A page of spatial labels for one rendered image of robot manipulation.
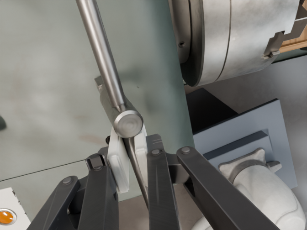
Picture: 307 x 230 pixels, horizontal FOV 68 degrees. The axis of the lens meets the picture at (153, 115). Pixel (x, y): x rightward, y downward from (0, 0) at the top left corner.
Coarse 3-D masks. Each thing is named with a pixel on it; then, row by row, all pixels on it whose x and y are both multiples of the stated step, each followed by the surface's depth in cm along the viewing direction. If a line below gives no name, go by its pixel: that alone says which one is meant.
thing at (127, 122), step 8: (96, 80) 24; (104, 88) 22; (104, 96) 20; (104, 104) 19; (128, 104) 17; (112, 112) 17; (120, 112) 16; (128, 112) 16; (136, 112) 16; (112, 120) 16; (120, 120) 16; (128, 120) 16; (136, 120) 16; (120, 128) 16; (128, 128) 16; (136, 128) 16; (120, 136) 16; (128, 136) 16
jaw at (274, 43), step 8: (304, 0) 35; (304, 8) 33; (296, 16) 32; (304, 16) 32; (296, 24) 32; (304, 24) 33; (280, 32) 31; (296, 32) 34; (272, 40) 32; (280, 40) 32; (272, 48) 33
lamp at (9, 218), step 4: (0, 212) 30; (4, 212) 30; (8, 212) 30; (0, 216) 30; (4, 216) 30; (8, 216) 30; (12, 216) 31; (0, 220) 30; (4, 220) 31; (8, 220) 31
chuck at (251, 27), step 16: (240, 0) 26; (256, 0) 27; (272, 0) 27; (288, 0) 27; (240, 16) 28; (256, 16) 28; (272, 16) 28; (288, 16) 29; (240, 32) 29; (256, 32) 29; (272, 32) 30; (288, 32) 30; (240, 48) 31; (256, 48) 32; (224, 64) 33; (240, 64) 34; (256, 64) 35
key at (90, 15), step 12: (84, 0) 13; (84, 12) 14; (96, 12) 14; (84, 24) 14; (96, 24) 14; (96, 36) 14; (96, 48) 15; (108, 48) 15; (96, 60) 15; (108, 60) 15; (108, 72) 16; (108, 84) 16; (120, 84) 16; (108, 96) 17; (120, 96) 17; (132, 144) 19; (132, 156) 19; (144, 192) 20
